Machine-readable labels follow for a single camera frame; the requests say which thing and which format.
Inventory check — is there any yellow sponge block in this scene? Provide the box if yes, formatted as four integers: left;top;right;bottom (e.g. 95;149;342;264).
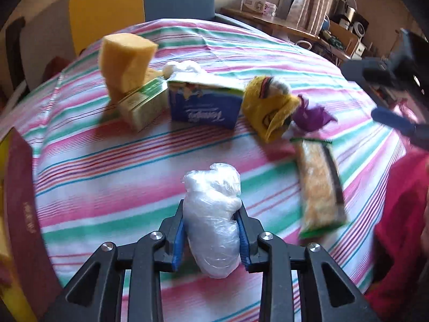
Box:
105;68;163;103
98;33;158;84

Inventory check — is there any yellow knitted sock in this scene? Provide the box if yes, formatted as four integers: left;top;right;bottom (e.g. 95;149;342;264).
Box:
241;76;301;143

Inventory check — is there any gold tray with maroon rim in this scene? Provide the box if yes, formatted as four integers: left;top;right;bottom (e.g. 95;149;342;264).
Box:
1;128;62;321

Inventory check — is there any wooden desk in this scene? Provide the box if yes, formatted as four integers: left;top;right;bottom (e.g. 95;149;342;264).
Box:
220;7;351;61

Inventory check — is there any blue Tempo tissue pack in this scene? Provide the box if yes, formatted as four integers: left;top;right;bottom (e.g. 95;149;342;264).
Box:
167;72;244;129

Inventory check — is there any striped bed sheet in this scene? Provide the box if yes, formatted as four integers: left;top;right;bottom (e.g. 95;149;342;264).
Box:
1;19;405;291

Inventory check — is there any green white small box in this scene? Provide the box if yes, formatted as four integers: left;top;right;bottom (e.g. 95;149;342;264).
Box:
116;77;169;131

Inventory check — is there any green oat bar packet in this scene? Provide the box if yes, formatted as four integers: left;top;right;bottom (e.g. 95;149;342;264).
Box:
291;137;347;239

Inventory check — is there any purple snack packet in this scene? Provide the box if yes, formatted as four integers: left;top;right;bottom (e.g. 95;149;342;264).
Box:
291;94;337;132

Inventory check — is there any red blanket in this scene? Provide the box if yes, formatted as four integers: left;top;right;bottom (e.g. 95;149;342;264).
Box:
365;141;428;321

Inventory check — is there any white plastic bag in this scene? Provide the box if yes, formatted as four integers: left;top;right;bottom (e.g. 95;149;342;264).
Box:
183;163;242;279

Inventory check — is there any pink curtain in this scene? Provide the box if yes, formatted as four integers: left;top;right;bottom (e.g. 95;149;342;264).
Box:
276;0;332;36

